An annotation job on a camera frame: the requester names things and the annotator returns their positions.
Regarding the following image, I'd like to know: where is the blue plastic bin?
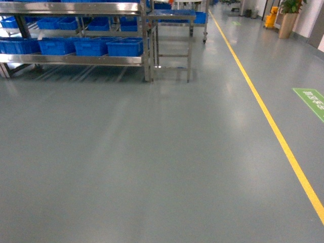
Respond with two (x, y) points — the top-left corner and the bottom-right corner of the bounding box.
(38, 37), (77, 56)
(106, 37), (144, 57)
(1, 37), (41, 55)
(73, 36), (119, 56)

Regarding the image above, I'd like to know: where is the steel shelf rack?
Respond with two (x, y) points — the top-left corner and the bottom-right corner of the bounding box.
(1, 1), (151, 82)

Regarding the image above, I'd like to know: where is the small steel table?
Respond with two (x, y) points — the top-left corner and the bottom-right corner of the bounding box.
(147, 10), (196, 82)

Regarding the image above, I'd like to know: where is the steel wheeled cart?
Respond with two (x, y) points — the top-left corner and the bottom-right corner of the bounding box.
(152, 1), (211, 44)

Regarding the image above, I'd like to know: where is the yellow mop bucket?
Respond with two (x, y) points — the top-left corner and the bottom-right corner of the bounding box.
(264, 7), (278, 28)

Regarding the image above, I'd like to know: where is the green floor sign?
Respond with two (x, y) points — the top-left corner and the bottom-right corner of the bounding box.
(293, 88), (323, 122)

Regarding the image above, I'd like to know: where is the gold planter with plant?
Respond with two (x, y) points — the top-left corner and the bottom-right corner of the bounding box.
(278, 0), (307, 39)

